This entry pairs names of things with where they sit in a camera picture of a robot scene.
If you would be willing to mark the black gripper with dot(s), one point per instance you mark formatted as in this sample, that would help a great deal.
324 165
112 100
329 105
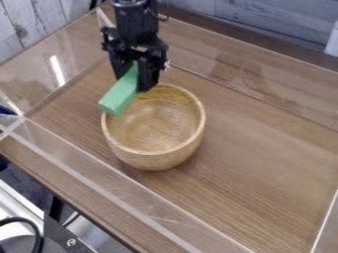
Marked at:
134 41

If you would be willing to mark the green rectangular block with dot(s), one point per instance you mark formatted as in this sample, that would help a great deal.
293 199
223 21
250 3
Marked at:
121 95

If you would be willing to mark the brown wooden bowl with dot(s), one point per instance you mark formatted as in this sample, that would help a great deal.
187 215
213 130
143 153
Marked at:
158 132

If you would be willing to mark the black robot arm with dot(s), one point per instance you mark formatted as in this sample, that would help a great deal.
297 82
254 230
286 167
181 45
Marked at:
133 41

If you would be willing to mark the blue object at left edge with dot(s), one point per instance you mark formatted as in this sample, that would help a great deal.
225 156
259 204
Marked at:
7 119

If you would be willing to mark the black table leg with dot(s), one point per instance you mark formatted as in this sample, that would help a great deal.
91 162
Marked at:
56 209

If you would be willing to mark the clear acrylic corner bracket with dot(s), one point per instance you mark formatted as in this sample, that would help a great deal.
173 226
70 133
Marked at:
104 22

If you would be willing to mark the clear acrylic barrier wall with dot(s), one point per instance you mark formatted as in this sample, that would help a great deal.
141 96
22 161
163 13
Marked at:
253 192

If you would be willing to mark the black metal bracket with screw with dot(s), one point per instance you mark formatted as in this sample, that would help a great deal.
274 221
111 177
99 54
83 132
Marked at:
62 241

